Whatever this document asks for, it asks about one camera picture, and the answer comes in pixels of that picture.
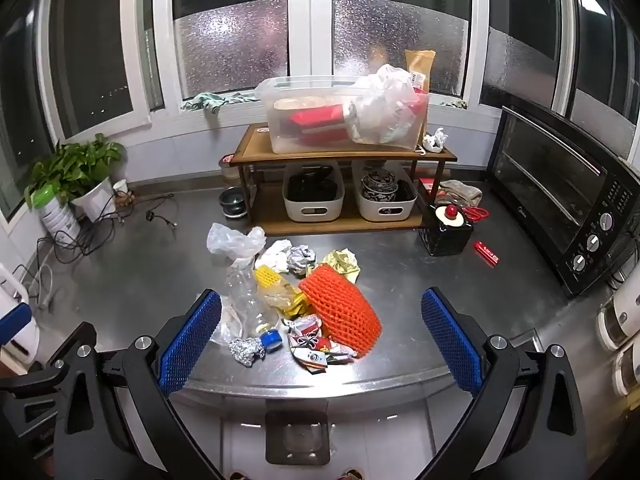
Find white appliance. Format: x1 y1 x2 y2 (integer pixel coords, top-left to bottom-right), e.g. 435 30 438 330
0 264 42 377

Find clear plastic bottle blue cap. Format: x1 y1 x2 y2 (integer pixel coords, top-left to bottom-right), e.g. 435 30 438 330
225 259 284 356

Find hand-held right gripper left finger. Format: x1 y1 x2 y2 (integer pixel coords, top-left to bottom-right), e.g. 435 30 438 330
52 289 223 480

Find brown paper bag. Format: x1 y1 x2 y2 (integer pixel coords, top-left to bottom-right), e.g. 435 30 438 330
404 49 437 94

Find wooden shelf rack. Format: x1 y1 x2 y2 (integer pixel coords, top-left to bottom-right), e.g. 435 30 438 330
219 123 458 237

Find yellow snack wrapper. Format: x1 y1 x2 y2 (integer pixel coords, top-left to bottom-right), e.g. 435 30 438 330
260 282 309 319

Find green and white bottle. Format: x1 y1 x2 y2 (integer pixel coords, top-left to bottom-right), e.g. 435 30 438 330
26 184 82 247

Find white storage basket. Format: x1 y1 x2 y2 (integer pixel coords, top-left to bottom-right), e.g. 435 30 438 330
351 160 419 223
282 162 346 224

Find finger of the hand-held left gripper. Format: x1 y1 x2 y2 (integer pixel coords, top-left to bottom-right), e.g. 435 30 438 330
0 304 32 345
0 360 71 443

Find yellow foam fruit net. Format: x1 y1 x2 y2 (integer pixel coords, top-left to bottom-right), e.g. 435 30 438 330
254 266 281 289

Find black cable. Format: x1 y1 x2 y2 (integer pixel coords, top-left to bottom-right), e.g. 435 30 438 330
44 194 177 265

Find black toaster oven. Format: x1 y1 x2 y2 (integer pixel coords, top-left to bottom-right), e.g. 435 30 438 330
486 104 640 299

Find white plastic bag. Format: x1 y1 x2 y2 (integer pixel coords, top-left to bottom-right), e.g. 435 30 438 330
348 64 427 146

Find red and white wrapper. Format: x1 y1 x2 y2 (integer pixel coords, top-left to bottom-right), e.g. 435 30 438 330
286 314 359 374

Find orange foam fruit net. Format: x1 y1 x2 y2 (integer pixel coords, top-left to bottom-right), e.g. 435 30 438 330
299 265 382 359

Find white cable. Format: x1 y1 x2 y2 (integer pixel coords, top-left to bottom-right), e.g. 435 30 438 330
19 249 57 312

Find crumpled gray paper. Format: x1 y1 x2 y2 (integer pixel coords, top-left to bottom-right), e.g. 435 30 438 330
286 245 319 277

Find green cloth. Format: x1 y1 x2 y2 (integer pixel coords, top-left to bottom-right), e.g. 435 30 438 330
182 91 262 115

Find black bag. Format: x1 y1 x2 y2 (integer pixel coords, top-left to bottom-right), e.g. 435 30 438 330
287 166 339 211

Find gray cloth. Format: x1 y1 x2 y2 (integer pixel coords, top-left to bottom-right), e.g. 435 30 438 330
434 179 484 206

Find potted green plant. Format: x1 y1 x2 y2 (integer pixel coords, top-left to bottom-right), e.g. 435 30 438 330
24 133 127 222

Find clear plastic storage box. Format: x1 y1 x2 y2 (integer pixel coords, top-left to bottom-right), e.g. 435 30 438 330
254 76 431 154

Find aluminium foil ball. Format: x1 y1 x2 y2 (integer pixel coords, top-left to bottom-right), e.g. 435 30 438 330
229 337 267 367

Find dark ceramic bowl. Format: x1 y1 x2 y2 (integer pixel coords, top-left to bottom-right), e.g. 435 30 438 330
218 186 250 219

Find black holder with red knob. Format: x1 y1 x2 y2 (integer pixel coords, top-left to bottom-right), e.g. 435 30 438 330
423 203 474 258

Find crumpled white paper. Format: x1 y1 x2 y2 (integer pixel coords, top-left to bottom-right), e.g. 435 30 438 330
255 239 294 274
422 127 448 154

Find white framed window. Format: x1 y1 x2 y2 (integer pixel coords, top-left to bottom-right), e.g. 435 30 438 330
0 0 640 133

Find small jar with red lid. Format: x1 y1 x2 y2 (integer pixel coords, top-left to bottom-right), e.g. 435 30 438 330
220 155 242 184

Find clear plastic bag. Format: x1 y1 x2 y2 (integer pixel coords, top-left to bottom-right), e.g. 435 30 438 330
207 222 267 267

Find crumpled yellow paper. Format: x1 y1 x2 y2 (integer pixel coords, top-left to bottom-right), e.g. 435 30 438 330
320 249 362 286

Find small red box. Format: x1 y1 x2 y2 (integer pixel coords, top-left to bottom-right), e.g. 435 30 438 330
473 241 503 266

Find red packets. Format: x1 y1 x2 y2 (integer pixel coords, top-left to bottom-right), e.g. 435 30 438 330
289 104 352 143

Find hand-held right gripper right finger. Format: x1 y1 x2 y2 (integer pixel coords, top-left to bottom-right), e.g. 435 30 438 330
417 287 588 480

